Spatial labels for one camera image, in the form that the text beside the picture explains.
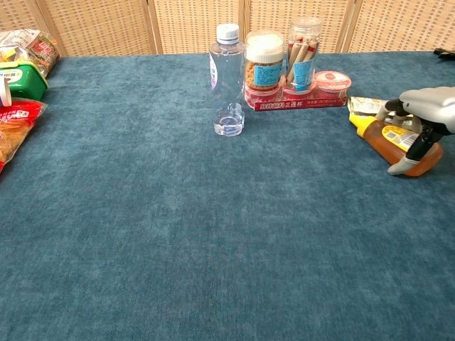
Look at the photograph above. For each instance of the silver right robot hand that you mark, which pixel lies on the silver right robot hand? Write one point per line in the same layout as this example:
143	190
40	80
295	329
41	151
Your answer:
432	106

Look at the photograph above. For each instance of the honey squeeze bottle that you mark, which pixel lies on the honey squeeze bottle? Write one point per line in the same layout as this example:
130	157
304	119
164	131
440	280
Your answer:
384	140

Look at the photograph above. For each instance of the yellow snack packet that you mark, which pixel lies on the yellow snack packet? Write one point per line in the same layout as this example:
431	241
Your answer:
366	106

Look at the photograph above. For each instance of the clear plastic water bottle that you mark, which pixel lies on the clear plastic water bottle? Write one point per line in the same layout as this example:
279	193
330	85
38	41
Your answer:
227	85

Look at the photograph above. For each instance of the clear barcode snack bag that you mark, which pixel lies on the clear barcode snack bag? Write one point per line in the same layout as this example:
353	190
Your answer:
39	48

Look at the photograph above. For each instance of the red chips bag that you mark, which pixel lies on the red chips bag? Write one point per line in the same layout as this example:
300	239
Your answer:
16	128

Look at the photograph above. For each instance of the red-lid snack cup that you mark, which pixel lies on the red-lid snack cup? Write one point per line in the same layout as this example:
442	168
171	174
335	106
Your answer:
333	81

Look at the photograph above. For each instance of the red three-cup tray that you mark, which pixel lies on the red three-cup tray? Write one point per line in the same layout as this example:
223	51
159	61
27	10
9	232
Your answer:
295	103

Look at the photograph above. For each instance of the clear biscuit stick jar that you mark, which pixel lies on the clear biscuit stick jar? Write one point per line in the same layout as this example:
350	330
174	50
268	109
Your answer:
302	57

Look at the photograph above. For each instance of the white-lid snack jar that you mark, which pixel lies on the white-lid snack jar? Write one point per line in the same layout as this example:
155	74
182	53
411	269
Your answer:
263	67

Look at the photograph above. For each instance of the blue table cloth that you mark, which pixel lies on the blue table cloth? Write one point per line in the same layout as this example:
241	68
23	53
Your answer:
213	231

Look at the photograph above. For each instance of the bamboo folding screen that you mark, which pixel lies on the bamboo folding screen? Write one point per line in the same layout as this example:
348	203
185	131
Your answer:
106	25

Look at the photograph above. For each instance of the green tub yellow lid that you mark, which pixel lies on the green tub yellow lid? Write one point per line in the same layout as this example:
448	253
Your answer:
25	80

